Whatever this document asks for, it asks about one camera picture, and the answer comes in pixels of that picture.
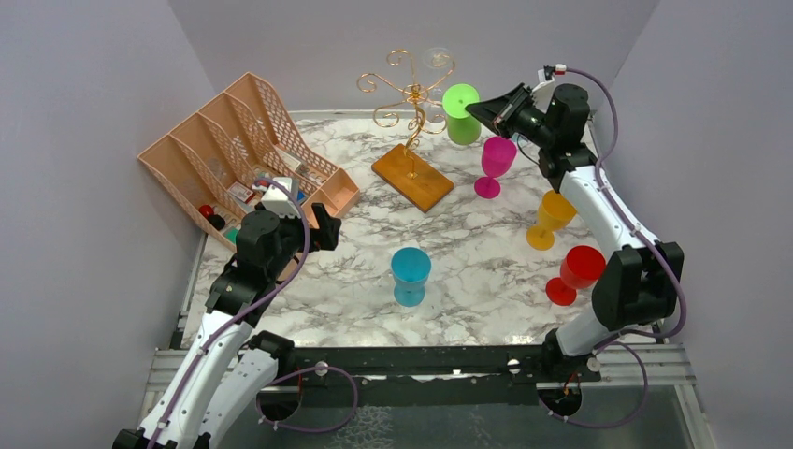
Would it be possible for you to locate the red black item in organizer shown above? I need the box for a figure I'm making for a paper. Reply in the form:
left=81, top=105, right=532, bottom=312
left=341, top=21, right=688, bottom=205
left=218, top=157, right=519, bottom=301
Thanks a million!
left=198, top=204, right=226, bottom=231

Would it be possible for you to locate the red wine glass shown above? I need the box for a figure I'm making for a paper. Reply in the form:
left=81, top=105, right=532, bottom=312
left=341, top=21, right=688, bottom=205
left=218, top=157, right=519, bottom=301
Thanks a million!
left=545, top=245, right=606, bottom=307

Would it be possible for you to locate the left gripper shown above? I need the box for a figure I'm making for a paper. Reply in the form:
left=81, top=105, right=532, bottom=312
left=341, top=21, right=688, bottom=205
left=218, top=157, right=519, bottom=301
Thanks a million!
left=267, top=202, right=340, bottom=280

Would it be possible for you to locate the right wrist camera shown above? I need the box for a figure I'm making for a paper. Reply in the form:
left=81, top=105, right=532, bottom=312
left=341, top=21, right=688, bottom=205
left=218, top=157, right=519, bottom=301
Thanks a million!
left=531, top=64, right=568, bottom=111

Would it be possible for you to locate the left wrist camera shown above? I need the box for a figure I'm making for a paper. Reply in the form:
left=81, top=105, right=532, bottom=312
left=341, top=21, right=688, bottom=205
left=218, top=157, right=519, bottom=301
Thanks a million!
left=252, top=177, right=299, bottom=218

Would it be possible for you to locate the pink plastic desk organizer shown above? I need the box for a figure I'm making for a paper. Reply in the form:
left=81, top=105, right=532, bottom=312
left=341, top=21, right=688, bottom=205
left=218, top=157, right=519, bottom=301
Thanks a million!
left=137, top=72, right=360, bottom=251

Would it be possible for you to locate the gold wine glass rack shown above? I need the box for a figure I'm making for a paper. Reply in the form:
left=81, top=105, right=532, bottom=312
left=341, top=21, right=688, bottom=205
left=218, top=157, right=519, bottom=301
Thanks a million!
left=356, top=49, right=454, bottom=213

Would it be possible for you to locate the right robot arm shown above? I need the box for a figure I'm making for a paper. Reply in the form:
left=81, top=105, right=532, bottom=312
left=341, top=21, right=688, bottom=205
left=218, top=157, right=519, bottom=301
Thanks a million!
left=465, top=84, right=686, bottom=381

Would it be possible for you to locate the black mounting rail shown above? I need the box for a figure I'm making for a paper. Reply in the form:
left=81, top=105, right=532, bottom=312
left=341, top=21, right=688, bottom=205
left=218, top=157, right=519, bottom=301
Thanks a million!
left=148, top=343, right=695, bottom=411

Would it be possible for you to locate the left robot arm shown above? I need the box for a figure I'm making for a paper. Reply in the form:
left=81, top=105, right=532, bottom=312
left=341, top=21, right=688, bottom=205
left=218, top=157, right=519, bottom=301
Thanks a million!
left=112, top=202, right=341, bottom=448

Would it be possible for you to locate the small card box in organizer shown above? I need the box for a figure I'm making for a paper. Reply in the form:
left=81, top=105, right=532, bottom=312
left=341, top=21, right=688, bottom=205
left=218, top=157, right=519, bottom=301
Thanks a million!
left=227, top=181, right=255, bottom=204

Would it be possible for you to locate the clear wine glass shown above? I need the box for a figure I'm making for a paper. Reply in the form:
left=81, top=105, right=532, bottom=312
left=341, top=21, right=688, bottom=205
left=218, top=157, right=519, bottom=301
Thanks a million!
left=423, top=47, right=455, bottom=123

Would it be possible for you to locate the green wine glass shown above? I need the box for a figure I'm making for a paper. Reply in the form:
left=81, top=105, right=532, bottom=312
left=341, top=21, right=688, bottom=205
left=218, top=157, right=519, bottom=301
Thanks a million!
left=441, top=83, right=481, bottom=146

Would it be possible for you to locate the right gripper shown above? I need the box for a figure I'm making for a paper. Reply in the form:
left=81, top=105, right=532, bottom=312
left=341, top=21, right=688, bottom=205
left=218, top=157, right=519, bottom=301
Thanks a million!
left=467, top=83, right=556, bottom=149

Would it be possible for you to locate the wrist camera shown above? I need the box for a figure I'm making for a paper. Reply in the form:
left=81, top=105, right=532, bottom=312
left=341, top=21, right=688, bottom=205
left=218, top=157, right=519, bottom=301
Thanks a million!
left=252, top=177, right=299, bottom=218
left=531, top=64, right=568, bottom=111

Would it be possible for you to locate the magenta wine glass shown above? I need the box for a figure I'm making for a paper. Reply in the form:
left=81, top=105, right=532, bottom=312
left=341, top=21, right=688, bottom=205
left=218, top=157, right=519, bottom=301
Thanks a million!
left=474, top=137, right=517, bottom=199

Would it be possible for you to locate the blue wine glass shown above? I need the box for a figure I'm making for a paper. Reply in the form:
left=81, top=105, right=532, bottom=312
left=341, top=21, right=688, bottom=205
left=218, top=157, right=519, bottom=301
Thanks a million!
left=391, top=247, right=432, bottom=307

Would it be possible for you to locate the yellow wine glass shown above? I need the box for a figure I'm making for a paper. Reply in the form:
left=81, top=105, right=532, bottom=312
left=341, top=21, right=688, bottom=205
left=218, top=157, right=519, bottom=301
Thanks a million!
left=526, top=190, right=577, bottom=251

